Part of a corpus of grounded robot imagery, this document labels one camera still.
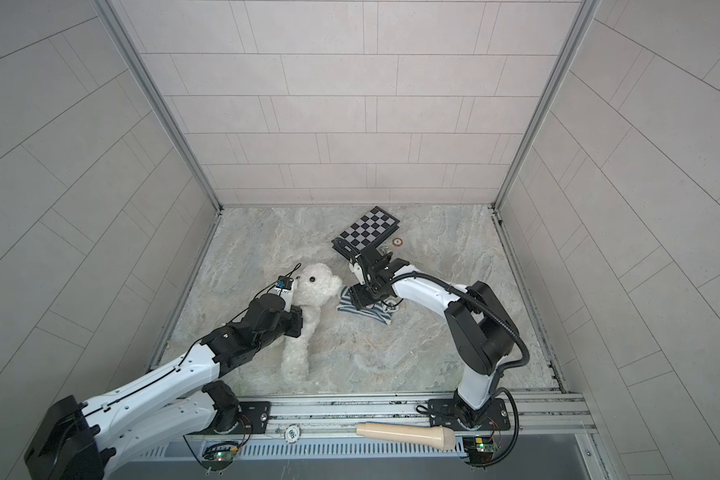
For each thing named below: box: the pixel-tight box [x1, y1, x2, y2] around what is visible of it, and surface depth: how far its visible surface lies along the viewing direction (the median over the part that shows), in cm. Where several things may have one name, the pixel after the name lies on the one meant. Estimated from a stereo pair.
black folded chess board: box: [331, 206, 400, 259], surface depth 108 cm
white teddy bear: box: [280, 263, 343, 386], surface depth 78 cm
